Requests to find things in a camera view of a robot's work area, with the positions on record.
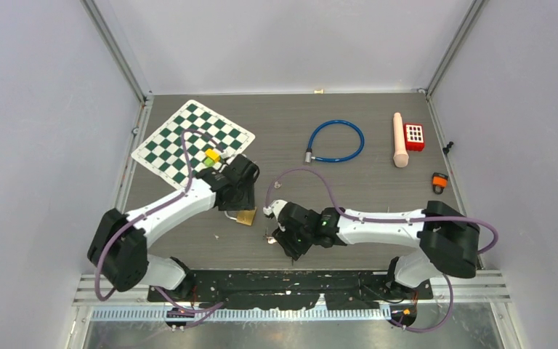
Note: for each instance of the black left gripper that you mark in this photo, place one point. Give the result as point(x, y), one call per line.
point(245, 203)

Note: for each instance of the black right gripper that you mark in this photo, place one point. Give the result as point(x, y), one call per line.
point(282, 235)

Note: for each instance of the brass padlock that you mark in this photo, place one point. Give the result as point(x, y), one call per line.
point(243, 217)

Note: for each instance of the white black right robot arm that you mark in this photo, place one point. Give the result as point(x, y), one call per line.
point(443, 240)

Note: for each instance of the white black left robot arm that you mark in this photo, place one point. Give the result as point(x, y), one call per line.
point(119, 249)

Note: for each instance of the green block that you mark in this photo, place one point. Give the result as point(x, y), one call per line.
point(209, 162)

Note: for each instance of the yellow block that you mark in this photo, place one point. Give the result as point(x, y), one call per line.
point(212, 155)

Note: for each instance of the green white chessboard mat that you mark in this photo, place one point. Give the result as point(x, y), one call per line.
point(177, 148)

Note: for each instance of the black front base panel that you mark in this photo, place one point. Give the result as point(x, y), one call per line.
point(286, 289)

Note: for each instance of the beige wooden rolling pin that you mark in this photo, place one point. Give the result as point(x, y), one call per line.
point(400, 157)

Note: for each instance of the small orange padlock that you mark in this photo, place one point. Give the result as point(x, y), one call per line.
point(439, 182)

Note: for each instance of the red block with holes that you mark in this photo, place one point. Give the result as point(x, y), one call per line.
point(414, 137)

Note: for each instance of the blue cable lock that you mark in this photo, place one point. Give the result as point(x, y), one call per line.
point(335, 141)

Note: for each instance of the black knob on rail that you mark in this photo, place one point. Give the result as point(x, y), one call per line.
point(447, 148)

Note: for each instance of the aluminium frame rail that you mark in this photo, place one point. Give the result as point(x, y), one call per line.
point(487, 287)

